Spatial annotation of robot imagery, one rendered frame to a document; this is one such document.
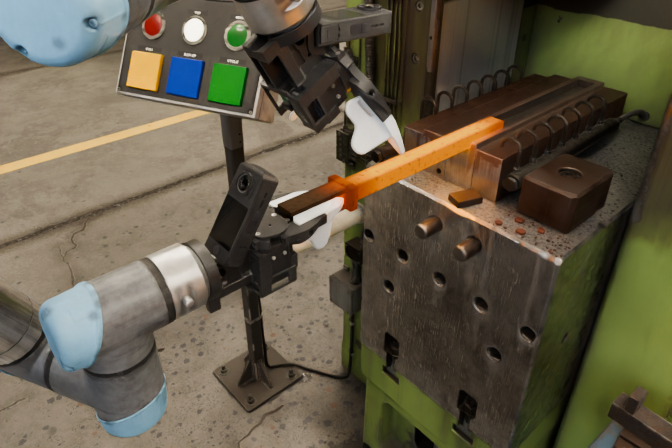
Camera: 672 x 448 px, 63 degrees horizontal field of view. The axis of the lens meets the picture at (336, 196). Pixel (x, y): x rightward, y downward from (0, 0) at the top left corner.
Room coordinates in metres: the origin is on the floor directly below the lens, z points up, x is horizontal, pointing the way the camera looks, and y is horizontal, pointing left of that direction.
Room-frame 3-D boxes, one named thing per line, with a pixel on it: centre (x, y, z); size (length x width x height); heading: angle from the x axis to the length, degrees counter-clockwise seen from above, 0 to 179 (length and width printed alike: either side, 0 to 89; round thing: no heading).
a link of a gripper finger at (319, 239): (0.57, 0.02, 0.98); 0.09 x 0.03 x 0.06; 129
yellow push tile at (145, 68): (1.10, 0.39, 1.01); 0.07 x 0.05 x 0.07; 66
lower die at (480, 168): (0.95, -0.34, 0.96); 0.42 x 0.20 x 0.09; 131
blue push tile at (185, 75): (1.06, 0.30, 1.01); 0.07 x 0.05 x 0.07; 66
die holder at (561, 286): (0.91, -0.39, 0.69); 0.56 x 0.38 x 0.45; 131
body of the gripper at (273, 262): (0.51, 0.11, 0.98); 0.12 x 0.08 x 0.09; 131
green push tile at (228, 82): (1.02, 0.21, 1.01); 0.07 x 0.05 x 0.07; 66
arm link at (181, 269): (0.46, 0.17, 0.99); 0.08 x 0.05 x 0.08; 41
